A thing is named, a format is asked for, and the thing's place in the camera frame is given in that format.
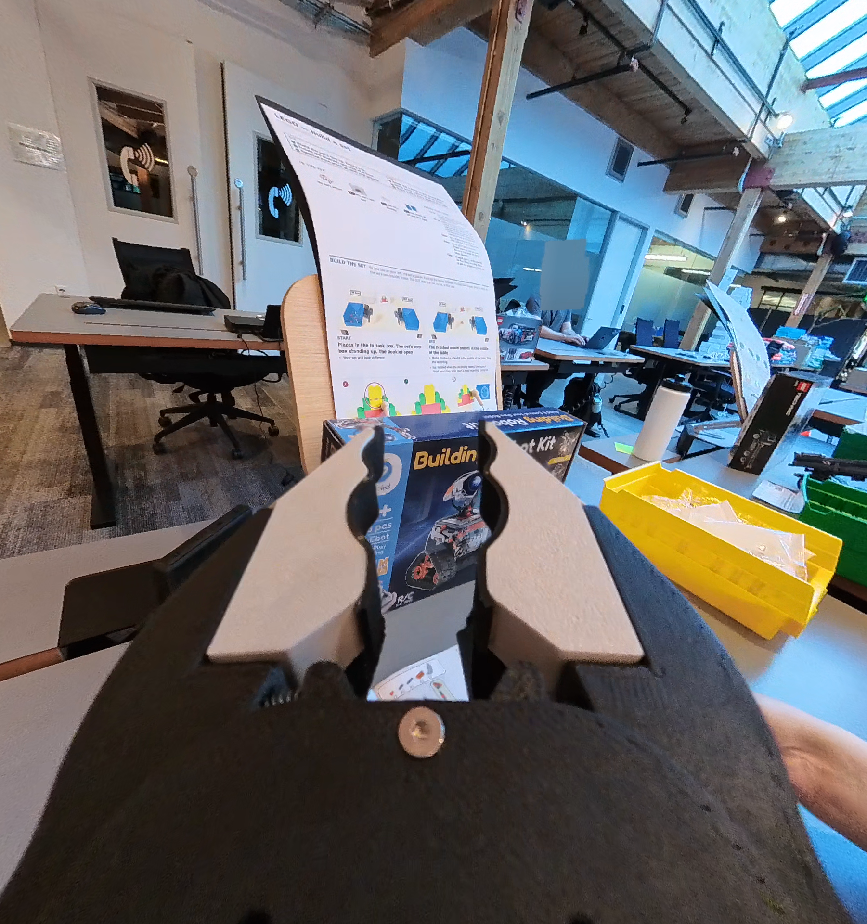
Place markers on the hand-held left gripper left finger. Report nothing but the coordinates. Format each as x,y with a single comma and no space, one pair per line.
289,585

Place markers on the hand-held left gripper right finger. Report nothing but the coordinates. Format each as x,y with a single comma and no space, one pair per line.
563,577

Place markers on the person's right forearm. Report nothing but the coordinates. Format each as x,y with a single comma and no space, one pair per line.
837,779

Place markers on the grey desk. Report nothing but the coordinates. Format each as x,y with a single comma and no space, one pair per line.
823,657

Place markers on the printed task sheet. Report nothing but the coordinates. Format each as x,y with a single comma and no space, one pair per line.
390,289

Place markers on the wood-edged office desk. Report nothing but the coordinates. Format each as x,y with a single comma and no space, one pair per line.
50,325

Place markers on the black power box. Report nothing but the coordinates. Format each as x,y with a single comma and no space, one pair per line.
195,548

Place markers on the yellow plastic bin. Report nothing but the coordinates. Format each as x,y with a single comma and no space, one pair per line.
693,563

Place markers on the open instruction booklet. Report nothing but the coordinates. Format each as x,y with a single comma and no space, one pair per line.
419,682

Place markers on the robot kit box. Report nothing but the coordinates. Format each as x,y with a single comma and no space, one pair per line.
433,462

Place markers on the white water bottle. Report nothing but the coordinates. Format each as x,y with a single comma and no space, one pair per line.
657,426

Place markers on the white plastic bag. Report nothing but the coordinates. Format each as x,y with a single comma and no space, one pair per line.
736,530

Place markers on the wooden board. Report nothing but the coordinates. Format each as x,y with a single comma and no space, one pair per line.
303,361

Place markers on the red car toy box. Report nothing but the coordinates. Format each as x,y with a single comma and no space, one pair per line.
520,339

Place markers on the black laptop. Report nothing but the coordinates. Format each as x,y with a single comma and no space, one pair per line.
601,338

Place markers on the tall black box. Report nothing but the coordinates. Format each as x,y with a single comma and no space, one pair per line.
772,426

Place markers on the black tool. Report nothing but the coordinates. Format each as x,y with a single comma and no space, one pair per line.
837,467

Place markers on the green plastic bin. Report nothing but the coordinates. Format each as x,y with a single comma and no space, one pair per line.
859,520

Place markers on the black keyboard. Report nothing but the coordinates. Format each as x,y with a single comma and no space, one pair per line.
151,305

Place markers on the white door with window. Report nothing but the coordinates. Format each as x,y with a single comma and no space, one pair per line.
65,216
249,274

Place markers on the black office chair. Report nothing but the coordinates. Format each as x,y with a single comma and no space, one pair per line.
180,289

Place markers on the computer mouse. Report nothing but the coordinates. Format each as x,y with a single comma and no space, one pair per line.
88,308

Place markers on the wall sign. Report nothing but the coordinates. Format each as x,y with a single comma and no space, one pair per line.
36,144

